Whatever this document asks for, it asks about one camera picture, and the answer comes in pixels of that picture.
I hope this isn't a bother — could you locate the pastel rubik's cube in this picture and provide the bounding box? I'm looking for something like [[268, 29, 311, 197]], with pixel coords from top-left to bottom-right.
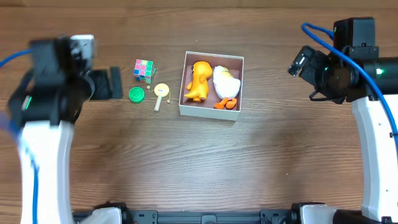
[[132, 59, 156, 85]]

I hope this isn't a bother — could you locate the orange dinosaur toy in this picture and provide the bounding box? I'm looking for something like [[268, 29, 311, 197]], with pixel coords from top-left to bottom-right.
[[184, 61, 213, 103]]

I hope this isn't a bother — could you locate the white plush duck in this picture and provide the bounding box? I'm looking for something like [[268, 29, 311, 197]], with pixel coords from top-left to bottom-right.
[[213, 65, 241, 110]]

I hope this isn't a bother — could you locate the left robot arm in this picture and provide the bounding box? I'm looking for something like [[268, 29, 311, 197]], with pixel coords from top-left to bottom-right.
[[6, 35, 123, 223]]

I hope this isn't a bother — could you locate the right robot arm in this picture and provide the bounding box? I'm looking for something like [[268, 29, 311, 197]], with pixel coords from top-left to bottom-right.
[[283, 17, 397, 223]]

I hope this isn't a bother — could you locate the green round disc toy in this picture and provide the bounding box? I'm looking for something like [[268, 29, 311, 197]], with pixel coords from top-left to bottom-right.
[[128, 86, 145, 103]]

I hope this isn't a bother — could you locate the yellow rattle drum toy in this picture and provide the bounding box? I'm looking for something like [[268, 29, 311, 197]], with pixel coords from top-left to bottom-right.
[[147, 83, 170, 112]]

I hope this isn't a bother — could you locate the white open cardboard box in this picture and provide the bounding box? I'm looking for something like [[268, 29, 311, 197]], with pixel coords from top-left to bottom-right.
[[178, 51, 244, 121]]

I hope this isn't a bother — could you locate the left blue cable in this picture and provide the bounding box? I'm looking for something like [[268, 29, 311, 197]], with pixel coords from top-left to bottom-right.
[[0, 49, 40, 224]]

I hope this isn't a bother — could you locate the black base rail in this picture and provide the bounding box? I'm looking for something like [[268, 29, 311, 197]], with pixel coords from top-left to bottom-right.
[[121, 209, 302, 224]]

